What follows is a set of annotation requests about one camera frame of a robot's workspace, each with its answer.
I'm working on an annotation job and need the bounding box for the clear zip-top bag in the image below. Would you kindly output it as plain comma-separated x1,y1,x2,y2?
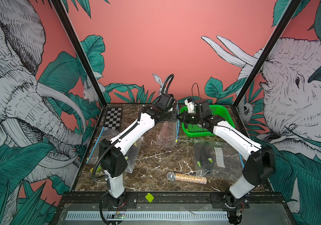
193,139,244,181
85,126,144,173
155,105,180,149

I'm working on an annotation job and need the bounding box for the dark purple eggplant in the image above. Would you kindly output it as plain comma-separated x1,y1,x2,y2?
194,143,204,168

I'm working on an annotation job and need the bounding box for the sprinkle-filled cylinder tube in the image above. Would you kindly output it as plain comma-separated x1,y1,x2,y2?
167,172,207,184

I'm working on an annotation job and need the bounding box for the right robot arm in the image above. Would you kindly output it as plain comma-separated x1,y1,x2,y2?
178,98,276,205

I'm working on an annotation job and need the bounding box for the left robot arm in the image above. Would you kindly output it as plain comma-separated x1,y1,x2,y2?
92,93,177,199

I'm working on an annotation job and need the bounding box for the green plastic basket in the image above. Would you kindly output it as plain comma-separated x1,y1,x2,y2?
177,104,235,137

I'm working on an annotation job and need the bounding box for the black white checkerboard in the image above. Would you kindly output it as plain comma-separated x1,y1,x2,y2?
103,107,123,131

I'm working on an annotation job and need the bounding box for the lime green sticky note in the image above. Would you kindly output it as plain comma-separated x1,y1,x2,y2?
145,193,154,203

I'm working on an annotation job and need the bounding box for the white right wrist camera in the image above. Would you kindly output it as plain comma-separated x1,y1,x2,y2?
185,98,196,113

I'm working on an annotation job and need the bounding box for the black corrugated cable conduit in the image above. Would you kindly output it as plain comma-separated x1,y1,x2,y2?
91,73,175,181

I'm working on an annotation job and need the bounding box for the left black frame post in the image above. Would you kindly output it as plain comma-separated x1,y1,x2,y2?
51,0,107,107

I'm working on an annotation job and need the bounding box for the black frame post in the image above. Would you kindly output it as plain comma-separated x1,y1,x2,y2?
233,0,301,107
51,0,107,107

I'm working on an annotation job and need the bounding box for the white perforated rail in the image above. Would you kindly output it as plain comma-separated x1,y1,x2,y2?
65,211,228,221

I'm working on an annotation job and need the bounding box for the right black frame post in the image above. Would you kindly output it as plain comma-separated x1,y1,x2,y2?
233,0,301,107

